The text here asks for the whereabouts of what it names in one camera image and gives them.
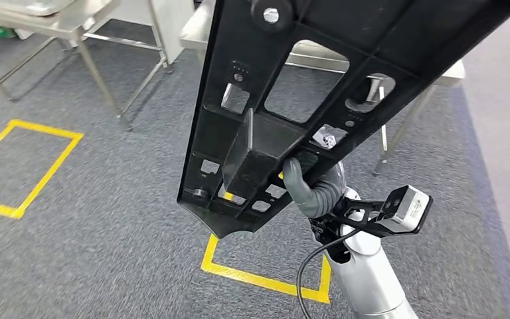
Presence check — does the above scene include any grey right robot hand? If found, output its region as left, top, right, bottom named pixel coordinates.
left=281, top=125, right=349, bottom=220

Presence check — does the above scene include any yellow floor tape square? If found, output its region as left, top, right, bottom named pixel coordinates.
left=201, top=191, right=331, bottom=304
left=0, top=118, right=84, bottom=220

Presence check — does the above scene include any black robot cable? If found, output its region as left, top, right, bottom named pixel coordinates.
left=296, top=229, right=361, bottom=319

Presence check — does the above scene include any steel side table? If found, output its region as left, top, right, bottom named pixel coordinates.
left=0, top=0, right=170, bottom=131

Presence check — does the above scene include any black plastic plate frame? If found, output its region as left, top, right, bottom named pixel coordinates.
left=177, top=0, right=510, bottom=239

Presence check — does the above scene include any steel workbench table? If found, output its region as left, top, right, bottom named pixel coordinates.
left=180, top=0, right=466, bottom=177

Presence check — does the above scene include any grey metal tray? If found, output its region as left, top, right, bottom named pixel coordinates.
left=0, top=0, right=76, bottom=17

